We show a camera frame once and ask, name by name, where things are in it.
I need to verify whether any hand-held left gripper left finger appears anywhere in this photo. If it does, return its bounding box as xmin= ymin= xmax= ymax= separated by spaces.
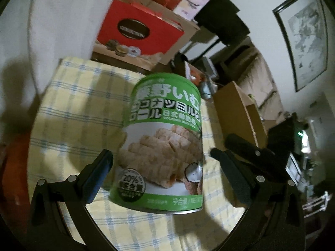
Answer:
xmin=26 ymin=149 xmax=116 ymax=251

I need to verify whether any framed ink painting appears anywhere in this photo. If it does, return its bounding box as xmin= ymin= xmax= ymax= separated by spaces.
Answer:
xmin=272 ymin=0 xmax=329 ymax=92

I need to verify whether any white curtain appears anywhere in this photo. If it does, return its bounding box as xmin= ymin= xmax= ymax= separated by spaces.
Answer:
xmin=0 ymin=0 xmax=123 ymax=102

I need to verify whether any brown sofa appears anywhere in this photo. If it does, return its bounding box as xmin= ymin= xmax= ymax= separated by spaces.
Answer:
xmin=222 ymin=37 xmax=286 ymax=126

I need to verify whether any small open box with clutter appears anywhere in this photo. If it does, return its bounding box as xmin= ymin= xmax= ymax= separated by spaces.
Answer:
xmin=183 ymin=57 xmax=218 ymax=98

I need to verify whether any large brown cardboard box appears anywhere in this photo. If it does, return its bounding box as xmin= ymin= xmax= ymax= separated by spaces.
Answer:
xmin=115 ymin=0 xmax=202 ymax=66

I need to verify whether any green tin can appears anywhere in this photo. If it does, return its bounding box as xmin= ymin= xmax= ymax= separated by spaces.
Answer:
xmin=108 ymin=73 xmax=205 ymax=214

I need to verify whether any yellow checkered tablecloth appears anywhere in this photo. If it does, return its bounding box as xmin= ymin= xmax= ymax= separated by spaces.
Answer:
xmin=26 ymin=56 xmax=252 ymax=251

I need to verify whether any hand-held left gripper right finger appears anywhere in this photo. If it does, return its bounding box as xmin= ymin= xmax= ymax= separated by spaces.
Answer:
xmin=210 ymin=147 xmax=307 ymax=251

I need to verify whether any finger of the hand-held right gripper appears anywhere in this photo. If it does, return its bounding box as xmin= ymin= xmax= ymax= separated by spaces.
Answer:
xmin=225 ymin=133 xmax=289 ymax=184

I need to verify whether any small pink white box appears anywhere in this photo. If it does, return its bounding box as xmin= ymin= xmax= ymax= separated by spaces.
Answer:
xmin=174 ymin=0 xmax=210 ymax=20

